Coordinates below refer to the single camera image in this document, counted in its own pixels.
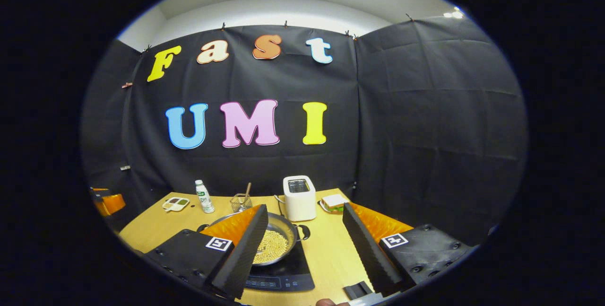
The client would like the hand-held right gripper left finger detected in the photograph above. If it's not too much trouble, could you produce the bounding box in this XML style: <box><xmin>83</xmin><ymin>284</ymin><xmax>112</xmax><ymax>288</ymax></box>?
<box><xmin>144</xmin><ymin>204</ymin><xmax>269</xmax><ymax>299</ymax></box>

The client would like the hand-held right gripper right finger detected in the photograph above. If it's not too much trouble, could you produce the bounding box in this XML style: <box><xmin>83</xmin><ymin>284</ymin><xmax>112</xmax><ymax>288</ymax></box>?
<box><xmin>342</xmin><ymin>203</ymin><xmax>475</xmax><ymax>297</ymax></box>

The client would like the pile of soybeans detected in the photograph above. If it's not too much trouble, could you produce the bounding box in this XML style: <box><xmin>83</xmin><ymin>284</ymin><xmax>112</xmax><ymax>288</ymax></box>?
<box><xmin>253</xmin><ymin>229</ymin><xmax>290</xmax><ymax>265</ymax></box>

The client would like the stainless steel pot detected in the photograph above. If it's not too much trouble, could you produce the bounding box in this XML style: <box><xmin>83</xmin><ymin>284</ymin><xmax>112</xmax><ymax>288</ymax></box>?
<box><xmin>197</xmin><ymin>211</ymin><xmax>311</xmax><ymax>267</ymax></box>

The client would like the black induction cooktop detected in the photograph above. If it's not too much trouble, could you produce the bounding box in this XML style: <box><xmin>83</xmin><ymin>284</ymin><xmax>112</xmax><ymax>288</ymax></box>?
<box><xmin>245</xmin><ymin>237</ymin><xmax>316</xmax><ymax>292</ymax></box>

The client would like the small white plate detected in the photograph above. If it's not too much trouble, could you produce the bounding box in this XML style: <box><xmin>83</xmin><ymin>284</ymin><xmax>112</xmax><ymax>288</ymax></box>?
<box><xmin>319</xmin><ymin>200</ymin><xmax>351</xmax><ymax>215</ymax></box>

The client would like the sandwich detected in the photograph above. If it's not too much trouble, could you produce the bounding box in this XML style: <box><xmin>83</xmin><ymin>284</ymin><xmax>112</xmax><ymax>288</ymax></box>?
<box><xmin>321</xmin><ymin>194</ymin><xmax>350</xmax><ymax>211</ymax></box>

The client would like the white divided bean dish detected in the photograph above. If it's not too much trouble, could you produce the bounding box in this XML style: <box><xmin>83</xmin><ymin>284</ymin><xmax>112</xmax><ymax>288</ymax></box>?
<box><xmin>162</xmin><ymin>197</ymin><xmax>190</xmax><ymax>213</ymax></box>

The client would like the white drink bottle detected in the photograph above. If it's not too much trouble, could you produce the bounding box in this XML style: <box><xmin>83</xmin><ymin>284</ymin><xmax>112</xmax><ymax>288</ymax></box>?
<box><xmin>195</xmin><ymin>180</ymin><xmax>216</xmax><ymax>214</ymax></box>

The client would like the white toaster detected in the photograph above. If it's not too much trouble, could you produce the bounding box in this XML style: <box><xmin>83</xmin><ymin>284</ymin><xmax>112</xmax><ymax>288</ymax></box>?
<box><xmin>283</xmin><ymin>175</ymin><xmax>317</xmax><ymax>222</ymax></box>

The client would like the black backdrop cloth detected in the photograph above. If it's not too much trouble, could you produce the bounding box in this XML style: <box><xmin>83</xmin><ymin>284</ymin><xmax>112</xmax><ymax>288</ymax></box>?
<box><xmin>80</xmin><ymin>15</ymin><xmax>527</xmax><ymax>245</ymax></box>

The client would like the wire utensil holder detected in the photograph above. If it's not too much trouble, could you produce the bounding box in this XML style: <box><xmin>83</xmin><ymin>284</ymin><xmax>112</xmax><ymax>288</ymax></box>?
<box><xmin>230</xmin><ymin>193</ymin><xmax>253</xmax><ymax>213</ymax></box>

